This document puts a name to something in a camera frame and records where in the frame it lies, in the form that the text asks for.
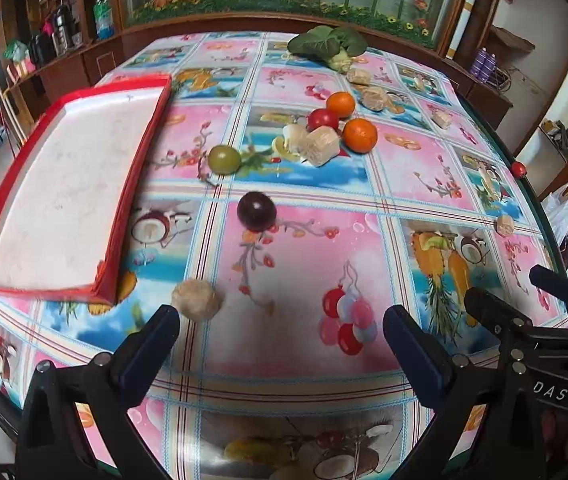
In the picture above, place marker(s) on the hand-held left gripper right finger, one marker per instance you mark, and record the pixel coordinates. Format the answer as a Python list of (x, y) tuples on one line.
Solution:
[(416, 355)]

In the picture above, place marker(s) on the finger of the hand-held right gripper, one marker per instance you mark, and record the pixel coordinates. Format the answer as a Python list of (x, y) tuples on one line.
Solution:
[(489, 310), (564, 287)]

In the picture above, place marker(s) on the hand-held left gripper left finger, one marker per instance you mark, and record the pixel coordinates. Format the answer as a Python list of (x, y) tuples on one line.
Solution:
[(146, 352)]

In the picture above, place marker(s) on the red-rimmed white foam tray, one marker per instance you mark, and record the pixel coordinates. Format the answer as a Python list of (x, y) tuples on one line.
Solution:
[(64, 185)]

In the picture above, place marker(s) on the green plum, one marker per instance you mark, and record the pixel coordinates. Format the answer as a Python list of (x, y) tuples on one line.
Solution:
[(224, 160)]

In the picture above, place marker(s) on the large orange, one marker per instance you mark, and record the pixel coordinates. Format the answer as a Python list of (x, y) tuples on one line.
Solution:
[(360, 135)]

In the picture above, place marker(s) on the red tomato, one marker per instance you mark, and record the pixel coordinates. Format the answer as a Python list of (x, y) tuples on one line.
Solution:
[(322, 119)]

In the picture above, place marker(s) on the small orange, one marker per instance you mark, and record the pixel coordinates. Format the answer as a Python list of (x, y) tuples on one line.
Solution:
[(340, 103)]

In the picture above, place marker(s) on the white plastic bag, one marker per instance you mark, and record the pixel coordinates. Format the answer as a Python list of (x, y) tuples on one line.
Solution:
[(559, 210)]

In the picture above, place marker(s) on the small red fruit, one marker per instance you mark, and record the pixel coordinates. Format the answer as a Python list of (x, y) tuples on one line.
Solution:
[(517, 168)]

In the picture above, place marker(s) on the fruit-printed plastic tablecloth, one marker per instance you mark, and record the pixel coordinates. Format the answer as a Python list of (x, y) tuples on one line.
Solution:
[(289, 270)]

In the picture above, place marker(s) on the dark purple plum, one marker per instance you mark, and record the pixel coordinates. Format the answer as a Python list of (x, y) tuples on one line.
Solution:
[(256, 211)]

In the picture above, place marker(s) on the purple bottle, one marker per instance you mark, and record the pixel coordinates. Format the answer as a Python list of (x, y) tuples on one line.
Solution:
[(478, 62), (490, 64)]

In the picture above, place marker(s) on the white rolled paper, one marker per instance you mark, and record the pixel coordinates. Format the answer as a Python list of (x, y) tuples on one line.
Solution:
[(471, 10)]

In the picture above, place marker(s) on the pink striped box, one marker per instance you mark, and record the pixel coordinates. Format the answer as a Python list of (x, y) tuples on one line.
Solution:
[(20, 67)]

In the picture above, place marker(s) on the green leafy vegetable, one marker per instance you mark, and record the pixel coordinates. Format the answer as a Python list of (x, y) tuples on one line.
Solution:
[(324, 40)]

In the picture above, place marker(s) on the black kettle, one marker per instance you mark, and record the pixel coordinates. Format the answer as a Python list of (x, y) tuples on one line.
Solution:
[(40, 49)]

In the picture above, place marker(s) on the green packet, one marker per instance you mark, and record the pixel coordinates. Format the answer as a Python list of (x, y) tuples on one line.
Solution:
[(14, 50)]

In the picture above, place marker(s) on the tall dark thermos jug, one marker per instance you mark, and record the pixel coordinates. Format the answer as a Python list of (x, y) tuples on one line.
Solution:
[(61, 27)]

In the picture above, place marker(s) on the green and blue plastic bottle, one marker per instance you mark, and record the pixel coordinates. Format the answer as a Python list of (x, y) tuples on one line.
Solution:
[(104, 15)]

